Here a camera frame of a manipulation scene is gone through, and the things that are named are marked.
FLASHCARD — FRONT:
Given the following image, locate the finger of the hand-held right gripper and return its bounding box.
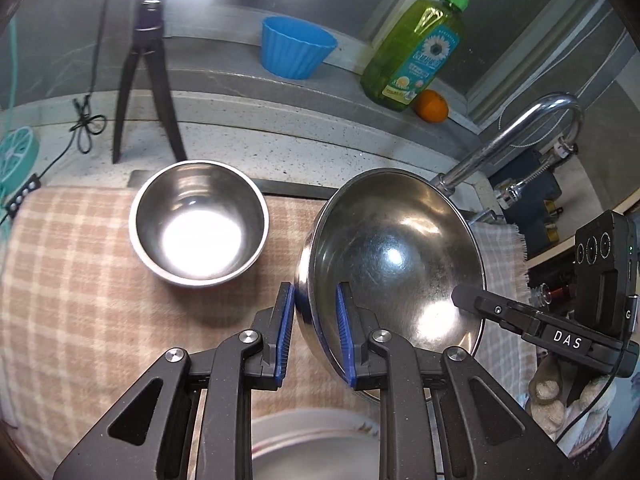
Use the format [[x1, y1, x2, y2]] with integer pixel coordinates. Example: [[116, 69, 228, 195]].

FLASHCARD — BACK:
[[451, 285, 543, 333]]

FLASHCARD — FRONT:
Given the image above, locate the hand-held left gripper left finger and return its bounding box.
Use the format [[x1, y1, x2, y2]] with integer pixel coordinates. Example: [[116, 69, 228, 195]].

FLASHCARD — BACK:
[[52, 282, 296, 480]]

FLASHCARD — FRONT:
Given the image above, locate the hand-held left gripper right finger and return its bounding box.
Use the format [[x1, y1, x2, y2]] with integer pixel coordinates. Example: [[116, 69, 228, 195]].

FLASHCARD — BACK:
[[336, 282, 591, 480]]

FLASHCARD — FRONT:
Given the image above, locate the floral white plate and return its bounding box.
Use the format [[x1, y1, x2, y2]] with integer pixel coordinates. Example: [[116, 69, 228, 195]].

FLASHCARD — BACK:
[[250, 406, 383, 480]]

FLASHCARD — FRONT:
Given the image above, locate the large steel bowl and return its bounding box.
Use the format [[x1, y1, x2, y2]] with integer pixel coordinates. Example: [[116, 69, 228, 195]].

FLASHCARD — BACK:
[[295, 167, 487, 403]]

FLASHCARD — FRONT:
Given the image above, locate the small steel bowl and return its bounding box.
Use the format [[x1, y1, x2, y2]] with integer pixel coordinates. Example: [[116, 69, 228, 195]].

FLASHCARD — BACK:
[[128, 161, 269, 288]]

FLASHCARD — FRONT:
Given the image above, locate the person's right hand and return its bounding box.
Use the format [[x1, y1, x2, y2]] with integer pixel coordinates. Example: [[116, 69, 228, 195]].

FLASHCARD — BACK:
[[527, 360, 616, 441]]

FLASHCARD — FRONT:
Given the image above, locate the cream wooden shelf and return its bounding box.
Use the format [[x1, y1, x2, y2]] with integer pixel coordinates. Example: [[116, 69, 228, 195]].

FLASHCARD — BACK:
[[525, 195, 640, 268]]

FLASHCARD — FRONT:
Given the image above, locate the dark blue knife block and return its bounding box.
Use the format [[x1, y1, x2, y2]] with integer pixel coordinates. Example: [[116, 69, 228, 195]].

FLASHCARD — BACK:
[[487, 150, 563, 246]]

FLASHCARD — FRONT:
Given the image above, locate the chrome faucet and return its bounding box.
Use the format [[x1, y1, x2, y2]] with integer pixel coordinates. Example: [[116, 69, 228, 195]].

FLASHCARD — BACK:
[[432, 92, 586, 211]]

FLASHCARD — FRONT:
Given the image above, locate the orange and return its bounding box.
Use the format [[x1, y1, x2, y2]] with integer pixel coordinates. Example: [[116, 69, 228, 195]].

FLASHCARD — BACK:
[[416, 90, 449, 123]]

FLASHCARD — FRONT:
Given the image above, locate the checkered beige cloth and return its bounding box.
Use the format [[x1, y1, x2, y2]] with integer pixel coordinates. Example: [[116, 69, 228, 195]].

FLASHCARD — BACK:
[[0, 185, 528, 461]]

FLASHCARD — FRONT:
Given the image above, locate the green dish soap bottle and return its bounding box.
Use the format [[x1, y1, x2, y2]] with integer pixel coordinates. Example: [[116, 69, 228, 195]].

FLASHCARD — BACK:
[[361, 0, 492, 113]]

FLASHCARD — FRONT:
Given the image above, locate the blue ribbed cup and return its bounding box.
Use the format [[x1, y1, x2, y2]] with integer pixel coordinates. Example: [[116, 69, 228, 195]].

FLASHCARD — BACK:
[[261, 16, 338, 80]]

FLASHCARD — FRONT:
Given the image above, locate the black inline controller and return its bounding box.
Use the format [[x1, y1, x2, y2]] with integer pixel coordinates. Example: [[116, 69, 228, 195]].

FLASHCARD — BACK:
[[5, 174, 41, 209]]

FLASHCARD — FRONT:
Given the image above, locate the black tripod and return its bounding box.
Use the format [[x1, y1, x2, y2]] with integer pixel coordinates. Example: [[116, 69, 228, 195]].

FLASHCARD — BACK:
[[112, 0, 188, 164]]

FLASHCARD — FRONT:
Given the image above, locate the teal round reel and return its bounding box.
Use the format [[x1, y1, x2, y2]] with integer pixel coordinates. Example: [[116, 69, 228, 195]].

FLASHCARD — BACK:
[[0, 126, 40, 196]]

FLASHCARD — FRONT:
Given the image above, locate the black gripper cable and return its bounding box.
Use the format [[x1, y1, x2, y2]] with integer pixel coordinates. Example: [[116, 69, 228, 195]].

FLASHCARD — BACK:
[[555, 345, 631, 441]]

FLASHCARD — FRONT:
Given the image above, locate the white window frame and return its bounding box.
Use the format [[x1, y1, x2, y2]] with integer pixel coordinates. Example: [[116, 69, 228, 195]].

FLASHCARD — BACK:
[[350, 0, 621, 131]]

